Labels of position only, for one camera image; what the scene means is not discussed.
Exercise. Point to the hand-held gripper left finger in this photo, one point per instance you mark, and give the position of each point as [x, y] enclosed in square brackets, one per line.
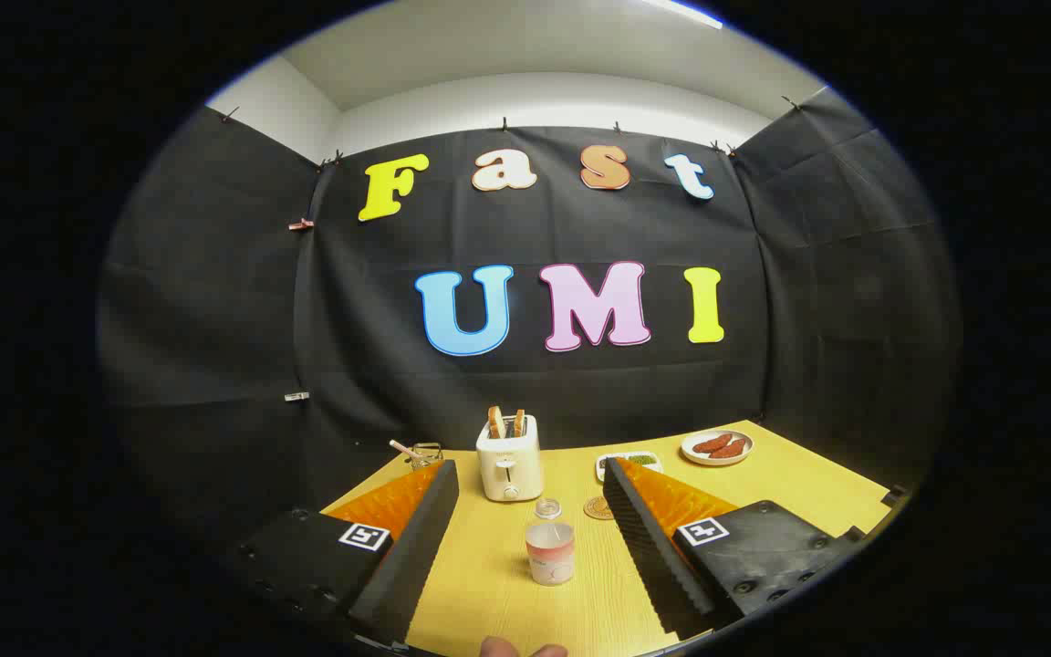
[416, 557]

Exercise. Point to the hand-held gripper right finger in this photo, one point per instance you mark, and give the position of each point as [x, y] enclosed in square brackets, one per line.
[649, 547]

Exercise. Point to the round cork coaster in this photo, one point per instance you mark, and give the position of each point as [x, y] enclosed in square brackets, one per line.
[595, 508]

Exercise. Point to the clear plastic juice bottle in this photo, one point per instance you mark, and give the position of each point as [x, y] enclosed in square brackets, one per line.
[549, 552]

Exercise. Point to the wooden table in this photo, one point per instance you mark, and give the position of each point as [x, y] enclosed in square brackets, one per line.
[480, 566]

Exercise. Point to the white divided condiment tray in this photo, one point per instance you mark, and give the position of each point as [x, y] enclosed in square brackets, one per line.
[639, 459]

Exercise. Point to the pink striped straw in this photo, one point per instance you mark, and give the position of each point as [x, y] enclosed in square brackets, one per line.
[400, 447]

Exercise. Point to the white round plate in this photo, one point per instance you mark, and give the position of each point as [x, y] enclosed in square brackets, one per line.
[717, 459]

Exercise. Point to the red sausage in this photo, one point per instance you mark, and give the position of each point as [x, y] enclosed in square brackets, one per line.
[731, 449]
[712, 444]

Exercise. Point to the white toaster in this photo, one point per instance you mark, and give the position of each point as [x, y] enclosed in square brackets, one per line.
[509, 461]

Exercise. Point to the toast slice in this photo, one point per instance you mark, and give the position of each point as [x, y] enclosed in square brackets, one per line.
[496, 422]
[519, 423]

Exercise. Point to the black backdrop cloth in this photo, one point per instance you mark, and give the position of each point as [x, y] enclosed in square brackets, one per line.
[352, 319]

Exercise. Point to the pink cloth clip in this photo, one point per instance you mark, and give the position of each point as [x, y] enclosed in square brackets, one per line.
[301, 224]

